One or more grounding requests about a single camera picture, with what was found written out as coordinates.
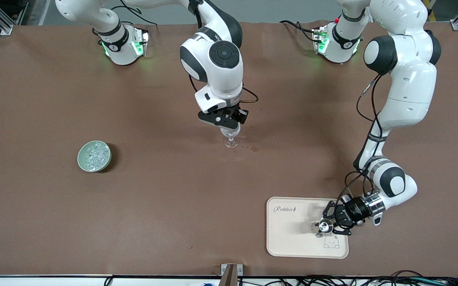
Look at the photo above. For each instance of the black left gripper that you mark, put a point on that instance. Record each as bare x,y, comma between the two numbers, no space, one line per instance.
352,209

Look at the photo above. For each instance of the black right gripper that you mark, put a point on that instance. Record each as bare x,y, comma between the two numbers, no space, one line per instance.
238,113

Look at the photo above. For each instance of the steel double jigger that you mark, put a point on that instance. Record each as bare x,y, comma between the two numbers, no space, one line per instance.
325,227

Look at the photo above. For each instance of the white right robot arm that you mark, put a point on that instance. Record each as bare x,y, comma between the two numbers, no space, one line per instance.
221,55

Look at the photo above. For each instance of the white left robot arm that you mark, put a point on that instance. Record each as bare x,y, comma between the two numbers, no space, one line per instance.
408,79

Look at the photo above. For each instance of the clear wine glass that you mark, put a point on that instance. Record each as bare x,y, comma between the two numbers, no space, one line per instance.
231,141

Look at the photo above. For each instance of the white rabbit print tray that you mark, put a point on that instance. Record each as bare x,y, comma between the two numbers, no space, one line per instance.
288,234

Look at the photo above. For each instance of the pale green bowl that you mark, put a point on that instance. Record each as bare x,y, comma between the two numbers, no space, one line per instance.
81,159

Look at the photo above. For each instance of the camera mount post bracket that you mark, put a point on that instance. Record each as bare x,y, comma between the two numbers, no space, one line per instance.
231,274

